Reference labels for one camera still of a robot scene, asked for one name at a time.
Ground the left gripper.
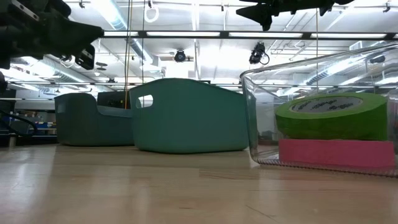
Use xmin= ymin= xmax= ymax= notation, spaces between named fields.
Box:
xmin=0 ymin=0 xmax=105 ymax=71

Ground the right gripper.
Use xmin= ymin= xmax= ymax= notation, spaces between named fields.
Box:
xmin=235 ymin=0 xmax=355 ymax=31

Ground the green tape roll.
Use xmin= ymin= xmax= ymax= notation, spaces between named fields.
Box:
xmin=274 ymin=92 xmax=389 ymax=142

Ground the pink tape roll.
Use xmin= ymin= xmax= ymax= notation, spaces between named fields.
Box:
xmin=278 ymin=139 xmax=396 ymax=169

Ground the black monitor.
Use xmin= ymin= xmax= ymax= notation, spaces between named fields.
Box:
xmin=96 ymin=90 xmax=132 ymax=110

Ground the slate blue plastic bin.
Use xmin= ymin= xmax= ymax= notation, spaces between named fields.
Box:
xmin=53 ymin=92 xmax=135 ymax=147

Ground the teal plastic bin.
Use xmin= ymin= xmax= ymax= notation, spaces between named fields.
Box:
xmin=129 ymin=77 xmax=258 ymax=154

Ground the clear plastic tray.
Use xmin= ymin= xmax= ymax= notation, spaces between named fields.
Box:
xmin=239 ymin=42 xmax=398 ymax=179

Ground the black camera with cable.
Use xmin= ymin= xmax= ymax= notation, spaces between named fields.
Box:
xmin=248 ymin=42 xmax=271 ymax=66

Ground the yellow hanging cable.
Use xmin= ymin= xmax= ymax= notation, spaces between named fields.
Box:
xmin=123 ymin=0 xmax=134 ymax=110

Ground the silver ceiling duct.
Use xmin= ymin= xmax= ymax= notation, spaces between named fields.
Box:
xmin=7 ymin=55 xmax=97 ymax=93
xmin=90 ymin=0 xmax=162 ymax=68

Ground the white hanging ring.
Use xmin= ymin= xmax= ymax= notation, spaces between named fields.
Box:
xmin=143 ymin=5 xmax=160 ymax=24

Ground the black aluminium frame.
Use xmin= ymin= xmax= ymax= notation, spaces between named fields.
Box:
xmin=102 ymin=29 xmax=398 ymax=40

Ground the black round camera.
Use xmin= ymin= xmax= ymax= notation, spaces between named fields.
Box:
xmin=173 ymin=49 xmax=187 ymax=63

